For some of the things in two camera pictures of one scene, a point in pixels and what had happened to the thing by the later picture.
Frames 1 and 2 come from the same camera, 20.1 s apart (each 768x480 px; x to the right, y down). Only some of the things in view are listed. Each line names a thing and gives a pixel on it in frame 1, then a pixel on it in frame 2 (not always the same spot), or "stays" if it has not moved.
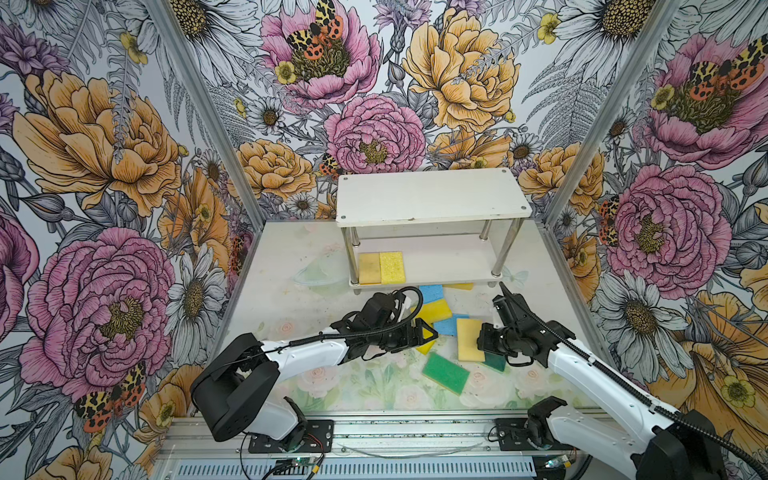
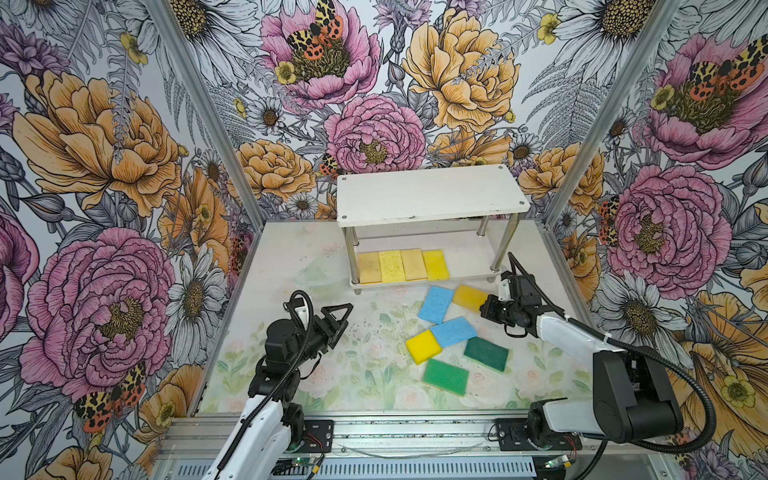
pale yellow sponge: x=468 y=330 -> x=414 y=264
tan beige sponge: x=370 y=268 stays
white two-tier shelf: x=493 y=198 stays
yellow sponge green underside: x=434 y=311 -> x=436 y=266
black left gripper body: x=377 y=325 -> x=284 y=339
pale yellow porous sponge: x=392 y=268 stays
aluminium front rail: x=190 y=439 stays
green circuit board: x=302 y=461 stays
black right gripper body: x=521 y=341 -> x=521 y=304
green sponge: x=449 y=376 stays
